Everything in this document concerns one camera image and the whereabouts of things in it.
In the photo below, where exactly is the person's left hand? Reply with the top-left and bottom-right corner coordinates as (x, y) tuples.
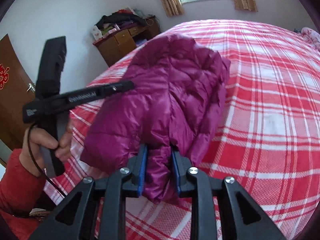
(19, 124), (73, 177)

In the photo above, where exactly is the black cable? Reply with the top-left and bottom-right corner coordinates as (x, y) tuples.
(27, 126), (69, 198)

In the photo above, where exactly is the red sleeved left forearm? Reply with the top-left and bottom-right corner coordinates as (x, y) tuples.
(0, 148), (47, 240)

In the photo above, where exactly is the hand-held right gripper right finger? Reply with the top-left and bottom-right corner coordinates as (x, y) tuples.
(171, 148), (287, 240)

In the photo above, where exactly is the black clothes pile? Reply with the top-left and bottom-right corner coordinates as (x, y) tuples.
(96, 11), (148, 29)

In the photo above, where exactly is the wooden door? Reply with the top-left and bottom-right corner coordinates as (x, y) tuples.
(0, 34), (37, 165)

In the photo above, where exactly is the red door decoration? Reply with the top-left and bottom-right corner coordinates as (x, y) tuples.
(0, 64), (10, 90)

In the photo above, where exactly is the red plaid bed sheet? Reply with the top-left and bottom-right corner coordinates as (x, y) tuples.
(42, 19), (320, 240)

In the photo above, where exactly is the wooden desk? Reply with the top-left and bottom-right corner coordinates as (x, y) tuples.
(92, 16), (162, 67)

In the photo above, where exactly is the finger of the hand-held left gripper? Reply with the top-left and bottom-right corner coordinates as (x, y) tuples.
(96, 80), (135, 98)

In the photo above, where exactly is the pink floral quilt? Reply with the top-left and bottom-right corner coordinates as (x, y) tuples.
(300, 27), (320, 49)

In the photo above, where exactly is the magenta down jacket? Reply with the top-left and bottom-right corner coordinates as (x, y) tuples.
(80, 34), (232, 204)

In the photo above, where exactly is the red and white bag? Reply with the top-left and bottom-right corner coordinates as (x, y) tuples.
(117, 7), (137, 15)

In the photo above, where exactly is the white box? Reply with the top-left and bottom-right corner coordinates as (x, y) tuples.
(90, 25), (102, 41)

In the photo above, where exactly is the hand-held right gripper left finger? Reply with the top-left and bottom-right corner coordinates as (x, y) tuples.
(29, 144), (148, 240)

